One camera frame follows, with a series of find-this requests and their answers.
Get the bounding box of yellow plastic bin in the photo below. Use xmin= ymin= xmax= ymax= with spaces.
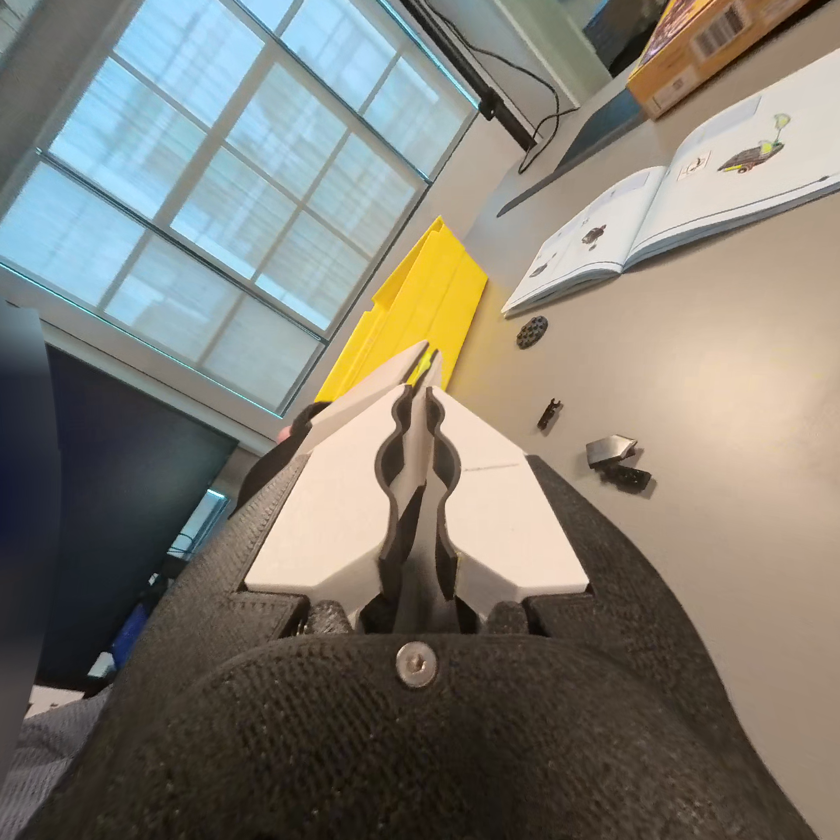
xmin=314 ymin=217 xmax=490 ymax=404

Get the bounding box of cardboard toy brick box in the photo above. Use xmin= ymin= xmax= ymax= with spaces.
xmin=626 ymin=0 xmax=815 ymax=120

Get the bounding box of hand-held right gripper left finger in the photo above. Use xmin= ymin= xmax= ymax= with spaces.
xmin=244 ymin=386 xmax=414 ymax=631

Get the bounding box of white slope brick piece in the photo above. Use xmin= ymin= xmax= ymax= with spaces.
xmin=586 ymin=434 xmax=639 ymax=470

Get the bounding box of open pale blue instruction booklet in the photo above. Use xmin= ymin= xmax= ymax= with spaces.
xmin=502 ymin=66 xmax=840 ymax=319

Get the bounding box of flat dark monitor base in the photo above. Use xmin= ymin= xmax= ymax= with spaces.
xmin=497 ymin=88 xmax=647 ymax=217

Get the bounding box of black monitor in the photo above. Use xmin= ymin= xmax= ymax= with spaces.
xmin=39 ymin=341 xmax=238 ymax=690

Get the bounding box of black cable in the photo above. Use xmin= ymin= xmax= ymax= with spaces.
xmin=453 ymin=26 xmax=580 ymax=175

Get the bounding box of person's grey sweater torso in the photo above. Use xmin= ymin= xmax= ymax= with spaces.
xmin=0 ymin=686 xmax=114 ymax=840

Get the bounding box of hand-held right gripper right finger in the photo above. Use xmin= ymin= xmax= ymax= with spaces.
xmin=425 ymin=386 xmax=590 ymax=623

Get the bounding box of glass window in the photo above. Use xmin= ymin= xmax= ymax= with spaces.
xmin=0 ymin=0 xmax=480 ymax=417

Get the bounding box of black hinge brick plate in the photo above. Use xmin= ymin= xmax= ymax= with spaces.
xmin=600 ymin=462 xmax=652 ymax=495

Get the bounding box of black monitor stand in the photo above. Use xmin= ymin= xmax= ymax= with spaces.
xmin=400 ymin=0 xmax=539 ymax=150

